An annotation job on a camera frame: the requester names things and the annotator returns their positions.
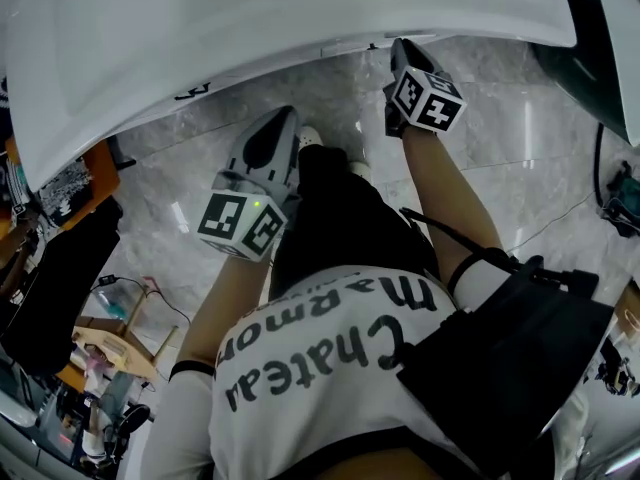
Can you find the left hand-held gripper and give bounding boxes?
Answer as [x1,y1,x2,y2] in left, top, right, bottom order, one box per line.
[197,105,302,263]

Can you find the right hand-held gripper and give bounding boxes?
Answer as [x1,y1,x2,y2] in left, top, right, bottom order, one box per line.
[382,37,469,138]

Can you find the person's right forearm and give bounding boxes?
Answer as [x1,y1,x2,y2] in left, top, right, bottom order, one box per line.
[401,126,505,282]

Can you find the person's left forearm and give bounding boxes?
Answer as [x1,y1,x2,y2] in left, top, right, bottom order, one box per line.
[174,250,274,369]

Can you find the white sink counter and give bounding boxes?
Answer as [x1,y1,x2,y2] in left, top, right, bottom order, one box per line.
[0,0,579,134]

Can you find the black shorts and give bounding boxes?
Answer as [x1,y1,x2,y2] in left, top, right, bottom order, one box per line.
[268,144,442,300]

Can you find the orange box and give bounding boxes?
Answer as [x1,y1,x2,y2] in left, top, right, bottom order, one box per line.
[77,139,122,217]

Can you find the dark green white-rimmed fixture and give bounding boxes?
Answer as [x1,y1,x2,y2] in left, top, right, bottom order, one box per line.
[528,0,640,148]

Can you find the white arm sleeve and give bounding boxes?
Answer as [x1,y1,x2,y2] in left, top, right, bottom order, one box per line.
[141,360,217,480]
[446,255,519,315]

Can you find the black white patterned cloth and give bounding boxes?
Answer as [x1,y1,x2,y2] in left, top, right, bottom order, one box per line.
[37,159,97,228]

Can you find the white printed shirt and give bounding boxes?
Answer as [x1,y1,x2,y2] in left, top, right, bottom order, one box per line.
[209,264,501,480]

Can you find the teal power tool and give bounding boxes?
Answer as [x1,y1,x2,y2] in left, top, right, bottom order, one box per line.
[602,160,640,237]

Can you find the wooden stool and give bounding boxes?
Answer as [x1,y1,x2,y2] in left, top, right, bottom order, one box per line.
[71,287,181,384]

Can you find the black hanging garment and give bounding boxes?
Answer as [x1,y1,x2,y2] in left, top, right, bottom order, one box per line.
[0,200,125,375]

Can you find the black chest bag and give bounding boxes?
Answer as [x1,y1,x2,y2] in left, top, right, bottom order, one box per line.
[396,255,616,442]

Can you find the black bag cable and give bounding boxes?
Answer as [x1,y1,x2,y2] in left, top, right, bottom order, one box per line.
[399,206,524,272]

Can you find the black floor cable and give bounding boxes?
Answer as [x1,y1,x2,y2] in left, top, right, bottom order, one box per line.
[593,121,609,207]

